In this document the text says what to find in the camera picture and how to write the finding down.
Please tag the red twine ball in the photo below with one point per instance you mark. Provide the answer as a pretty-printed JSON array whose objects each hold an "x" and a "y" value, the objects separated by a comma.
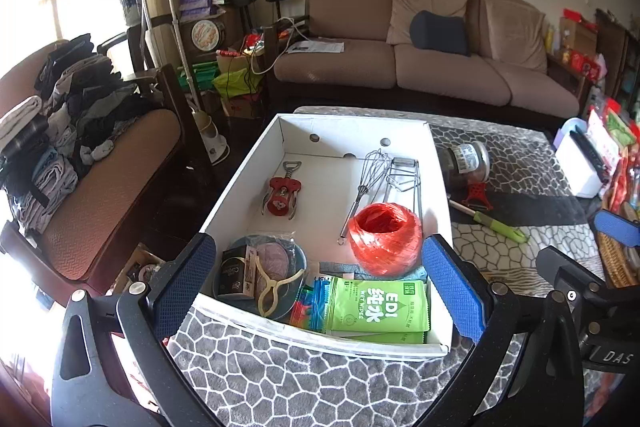
[{"x": 385, "y": 242}]

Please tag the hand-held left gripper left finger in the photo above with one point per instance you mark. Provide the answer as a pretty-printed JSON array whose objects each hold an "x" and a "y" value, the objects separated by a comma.
[{"x": 185, "y": 282}]

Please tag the pile of snack packets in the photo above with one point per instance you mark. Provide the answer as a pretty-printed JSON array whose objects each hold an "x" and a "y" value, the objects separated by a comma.
[{"x": 617, "y": 132}]

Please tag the dark wooden side table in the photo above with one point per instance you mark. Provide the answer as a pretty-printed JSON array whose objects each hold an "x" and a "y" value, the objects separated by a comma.
[{"x": 565, "y": 74}]

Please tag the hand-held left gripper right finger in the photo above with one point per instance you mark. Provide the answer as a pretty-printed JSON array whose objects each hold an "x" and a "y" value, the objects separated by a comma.
[{"x": 452, "y": 292}]

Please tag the white papers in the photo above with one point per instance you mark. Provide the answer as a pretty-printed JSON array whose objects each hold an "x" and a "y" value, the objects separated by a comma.
[{"x": 315, "y": 47}]

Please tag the beige slingshot frame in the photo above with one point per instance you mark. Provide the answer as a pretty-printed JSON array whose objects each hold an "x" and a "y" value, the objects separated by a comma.
[{"x": 270, "y": 284}]

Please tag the yellow bottle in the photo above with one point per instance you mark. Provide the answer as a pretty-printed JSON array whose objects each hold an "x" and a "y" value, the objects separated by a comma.
[{"x": 550, "y": 39}]

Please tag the red peeler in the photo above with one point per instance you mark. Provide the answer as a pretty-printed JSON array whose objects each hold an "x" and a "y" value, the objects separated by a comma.
[{"x": 477, "y": 197}]

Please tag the white plastic container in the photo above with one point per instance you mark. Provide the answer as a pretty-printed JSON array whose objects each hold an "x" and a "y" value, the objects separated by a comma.
[{"x": 575, "y": 172}]

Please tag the colourful striped packets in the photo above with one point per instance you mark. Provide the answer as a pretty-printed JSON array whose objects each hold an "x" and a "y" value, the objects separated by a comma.
[{"x": 312, "y": 307}]

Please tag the red gift boxes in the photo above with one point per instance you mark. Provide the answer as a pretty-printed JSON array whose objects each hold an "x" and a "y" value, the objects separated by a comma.
[{"x": 582, "y": 57}]

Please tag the brown sofa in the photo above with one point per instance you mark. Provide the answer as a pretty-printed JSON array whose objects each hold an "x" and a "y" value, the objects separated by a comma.
[{"x": 440, "y": 72}]

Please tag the wicker basket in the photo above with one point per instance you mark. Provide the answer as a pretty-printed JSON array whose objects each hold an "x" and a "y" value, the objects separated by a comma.
[{"x": 615, "y": 262}]

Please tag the green plastic bag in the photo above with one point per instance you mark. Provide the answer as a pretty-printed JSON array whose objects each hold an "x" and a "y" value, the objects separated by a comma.
[{"x": 235, "y": 82}]

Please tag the white garment steamer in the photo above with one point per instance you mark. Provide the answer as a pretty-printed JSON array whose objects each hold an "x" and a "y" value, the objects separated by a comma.
[{"x": 212, "y": 142}]

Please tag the green wet wipes packet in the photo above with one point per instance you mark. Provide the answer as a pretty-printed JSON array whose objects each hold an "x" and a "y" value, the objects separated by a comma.
[{"x": 375, "y": 312}]

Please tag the red wing corkscrew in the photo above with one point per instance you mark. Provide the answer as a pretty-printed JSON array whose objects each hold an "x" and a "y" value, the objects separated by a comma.
[{"x": 277, "y": 202}]

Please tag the light blue plastic tub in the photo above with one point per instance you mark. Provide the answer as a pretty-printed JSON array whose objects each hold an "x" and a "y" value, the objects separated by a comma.
[{"x": 570, "y": 127}]

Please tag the brown wooden armchair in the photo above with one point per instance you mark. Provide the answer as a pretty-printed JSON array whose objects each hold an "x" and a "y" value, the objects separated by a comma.
[{"x": 100, "y": 207}]

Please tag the white cardboard box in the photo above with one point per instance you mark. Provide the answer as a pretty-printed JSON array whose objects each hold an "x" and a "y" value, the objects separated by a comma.
[{"x": 320, "y": 187}]

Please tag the small black box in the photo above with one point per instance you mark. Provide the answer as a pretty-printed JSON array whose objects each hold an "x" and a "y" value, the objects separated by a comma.
[{"x": 235, "y": 272}]

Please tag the round cookie tin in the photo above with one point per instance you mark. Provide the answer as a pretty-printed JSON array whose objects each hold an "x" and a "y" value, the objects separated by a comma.
[{"x": 207, "y": 36}]

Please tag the glass jar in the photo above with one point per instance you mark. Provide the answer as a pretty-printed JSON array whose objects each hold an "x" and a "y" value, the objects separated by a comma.
[{"x": 462, "y": 164}]

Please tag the dark blue lumbar cushion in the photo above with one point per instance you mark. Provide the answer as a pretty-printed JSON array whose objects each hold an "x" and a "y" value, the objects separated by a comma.
[{"x": 440, "y": 32}]

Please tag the pile of folded clothes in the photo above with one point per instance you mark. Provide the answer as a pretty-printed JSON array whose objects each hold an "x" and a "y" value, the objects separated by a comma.
[{"x": 65, "y": 117}]

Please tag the grey folded cloth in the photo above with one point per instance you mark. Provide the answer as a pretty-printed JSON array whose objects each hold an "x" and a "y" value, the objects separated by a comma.
[{"x": 340, "y": 268}]

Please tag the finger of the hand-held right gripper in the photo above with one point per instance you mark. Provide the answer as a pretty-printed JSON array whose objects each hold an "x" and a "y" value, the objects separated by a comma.
[
  {"x": 562, "y": 264},
  {"x": 617, "y": 227}
]

